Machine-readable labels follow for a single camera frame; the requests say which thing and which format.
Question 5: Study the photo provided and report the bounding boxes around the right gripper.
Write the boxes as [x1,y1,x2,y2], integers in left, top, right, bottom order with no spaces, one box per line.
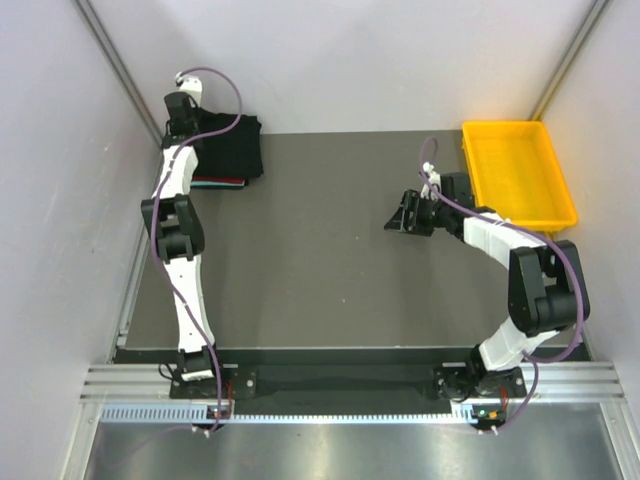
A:
[385,190,452,237]

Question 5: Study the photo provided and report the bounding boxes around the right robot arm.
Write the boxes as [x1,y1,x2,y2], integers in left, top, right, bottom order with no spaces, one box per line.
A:
[384,173,590,402]

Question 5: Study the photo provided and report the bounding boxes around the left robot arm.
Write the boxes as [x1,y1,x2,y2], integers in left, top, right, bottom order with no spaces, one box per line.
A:
[141,91,227,397]

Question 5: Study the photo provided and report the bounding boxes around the red folded t-shirt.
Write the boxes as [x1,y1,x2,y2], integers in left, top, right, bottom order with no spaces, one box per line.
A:
[192,176,247,185]

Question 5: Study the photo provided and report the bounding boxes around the teal folded t-shirt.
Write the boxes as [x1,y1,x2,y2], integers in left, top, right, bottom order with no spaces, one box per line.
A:
[191,182,226,190]

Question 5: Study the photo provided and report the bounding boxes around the yellow plastic tray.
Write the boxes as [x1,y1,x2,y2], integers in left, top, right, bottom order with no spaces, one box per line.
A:
[462,121,578,233]

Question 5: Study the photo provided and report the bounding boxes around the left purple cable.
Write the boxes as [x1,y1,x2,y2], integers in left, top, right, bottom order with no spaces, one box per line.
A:
[151,66,245,436]

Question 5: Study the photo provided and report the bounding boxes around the purple cable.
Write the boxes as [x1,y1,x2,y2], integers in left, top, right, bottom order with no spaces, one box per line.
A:
[418,136,587,436]
[151,66,245,436]

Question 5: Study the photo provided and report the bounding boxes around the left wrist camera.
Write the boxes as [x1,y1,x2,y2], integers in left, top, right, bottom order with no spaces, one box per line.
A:
[164,75,203,120]

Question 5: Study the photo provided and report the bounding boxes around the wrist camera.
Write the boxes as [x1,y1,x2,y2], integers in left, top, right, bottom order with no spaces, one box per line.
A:
[418,160,476,207]
[164,75,203,120]

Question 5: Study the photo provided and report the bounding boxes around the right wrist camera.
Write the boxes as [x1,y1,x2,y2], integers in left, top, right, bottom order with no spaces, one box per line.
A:
[418,160,476,207]

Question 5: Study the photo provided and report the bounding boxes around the left aluminium frame post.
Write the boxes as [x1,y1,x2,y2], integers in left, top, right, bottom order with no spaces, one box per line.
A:
[71,0,162,147]

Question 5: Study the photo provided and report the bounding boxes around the aluminium frame post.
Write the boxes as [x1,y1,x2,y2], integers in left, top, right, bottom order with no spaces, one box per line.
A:
[71,0,162,147]
[529,0,612,121]

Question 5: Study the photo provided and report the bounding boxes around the grey slotted cable duct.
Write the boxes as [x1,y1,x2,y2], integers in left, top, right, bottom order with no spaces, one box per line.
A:
[99,403,498,425]

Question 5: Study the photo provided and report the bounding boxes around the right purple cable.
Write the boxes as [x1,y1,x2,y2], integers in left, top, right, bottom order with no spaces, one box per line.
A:
[418,136,587,436]

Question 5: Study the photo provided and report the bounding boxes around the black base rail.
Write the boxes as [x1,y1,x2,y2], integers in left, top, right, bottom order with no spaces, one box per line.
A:
[170,364,526,414]

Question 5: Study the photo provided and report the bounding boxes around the right aluminium frame post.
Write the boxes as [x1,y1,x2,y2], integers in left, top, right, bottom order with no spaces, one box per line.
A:
[529,0,612,121]

